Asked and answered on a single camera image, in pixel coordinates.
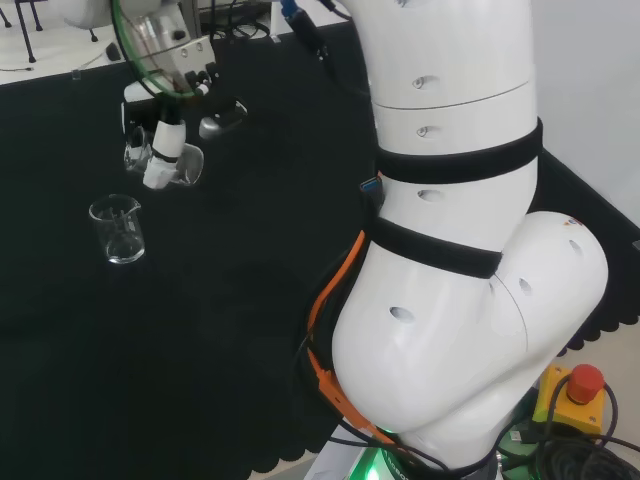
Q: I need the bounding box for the orange cable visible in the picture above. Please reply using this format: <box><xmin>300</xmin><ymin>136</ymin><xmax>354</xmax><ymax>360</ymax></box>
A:
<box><xmin>305</xmin><ymin>229</ymin><xmax>402</xmax><ymax>450</ymax></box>

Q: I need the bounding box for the yellow stop button box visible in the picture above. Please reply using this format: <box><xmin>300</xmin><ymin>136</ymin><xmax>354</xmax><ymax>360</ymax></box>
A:
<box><xmin>531</xmin><ymin>363</ymin><xmax>608</xmax><ymax>438</ymax></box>

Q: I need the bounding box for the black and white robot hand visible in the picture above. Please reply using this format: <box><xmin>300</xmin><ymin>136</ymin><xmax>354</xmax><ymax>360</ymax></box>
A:
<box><xmin>121</xmin><ymin>34</ymin><xmax>249</xmax><ymax>191</ymax></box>

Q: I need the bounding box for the grey base plate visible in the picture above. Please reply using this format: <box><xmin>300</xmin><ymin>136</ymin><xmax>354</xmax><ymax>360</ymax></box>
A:
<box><xmin>303</xmin><ymin>439</ymin><xmax>374</xmax><ymax>480</ymax></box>

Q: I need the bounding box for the black cable with blue plug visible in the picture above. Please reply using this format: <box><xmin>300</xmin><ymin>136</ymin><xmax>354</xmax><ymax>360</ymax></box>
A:
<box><xmin>278</xmin><ymin>0</ymin><xmax>374</xmax><ymax>99</ymax></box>

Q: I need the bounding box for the black cable bundle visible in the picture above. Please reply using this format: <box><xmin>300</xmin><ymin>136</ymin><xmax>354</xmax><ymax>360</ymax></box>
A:
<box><xmin>494</xmin><ymin>369</ymin><xmax>640</xmax><ymax>480</ymax></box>

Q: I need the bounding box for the clear glass beaker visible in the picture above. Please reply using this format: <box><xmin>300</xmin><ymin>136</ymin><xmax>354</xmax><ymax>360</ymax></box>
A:
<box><xmin>123</xmin><ymin>124</ymin><xmax>206</xmax><ymax>189</ymax></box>
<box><xmin>88</xmin><ymin>193</ymin><xmax>148</xmax><ymax>265</ymax></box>

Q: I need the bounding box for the black tripod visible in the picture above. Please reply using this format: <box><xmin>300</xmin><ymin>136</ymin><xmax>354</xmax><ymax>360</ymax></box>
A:
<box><xmin>0</xmin><ymin>0</ymin><xmax>45</xmax><ymax>64</ymax></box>

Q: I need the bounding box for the green cable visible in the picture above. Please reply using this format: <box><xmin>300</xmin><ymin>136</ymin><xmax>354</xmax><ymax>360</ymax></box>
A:
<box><xmin>110</xmin><ymin>0</ymin><xmax>202</xmax><ymax>100</ymax></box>

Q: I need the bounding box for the black table cloth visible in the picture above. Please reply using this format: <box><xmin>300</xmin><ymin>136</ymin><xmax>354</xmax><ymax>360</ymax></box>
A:
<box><xmin>0</xmin><ymin>22</ymin><xmax>640</xmax><ymax>477</ymax></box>

